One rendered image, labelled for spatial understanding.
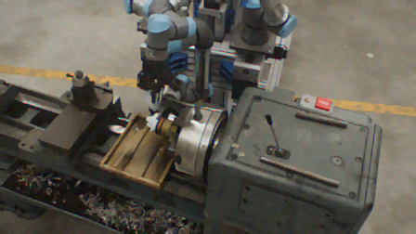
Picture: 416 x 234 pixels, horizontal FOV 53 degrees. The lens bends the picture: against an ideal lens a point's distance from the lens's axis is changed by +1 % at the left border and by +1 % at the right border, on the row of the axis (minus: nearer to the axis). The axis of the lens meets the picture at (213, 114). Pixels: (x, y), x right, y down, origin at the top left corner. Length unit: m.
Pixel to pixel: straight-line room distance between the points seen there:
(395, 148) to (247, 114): 2.02
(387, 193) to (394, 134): 0.59
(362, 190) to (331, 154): 0.17
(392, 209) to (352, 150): 1.55
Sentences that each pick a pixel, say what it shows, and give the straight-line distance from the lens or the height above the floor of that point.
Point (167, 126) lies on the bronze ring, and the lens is 1.79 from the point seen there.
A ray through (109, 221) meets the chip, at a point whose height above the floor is 0.56.
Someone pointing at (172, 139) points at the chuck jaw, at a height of 1.11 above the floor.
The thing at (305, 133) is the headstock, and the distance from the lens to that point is 1.65.
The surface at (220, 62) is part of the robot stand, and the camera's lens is 2.25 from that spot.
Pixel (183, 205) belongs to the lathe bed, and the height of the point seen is 0.76.
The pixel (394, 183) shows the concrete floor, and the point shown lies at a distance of 3.30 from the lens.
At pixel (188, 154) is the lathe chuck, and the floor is 1.14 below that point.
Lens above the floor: 2.46
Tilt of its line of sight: 47 degrees down
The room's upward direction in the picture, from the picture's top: 4 degrees clockwise
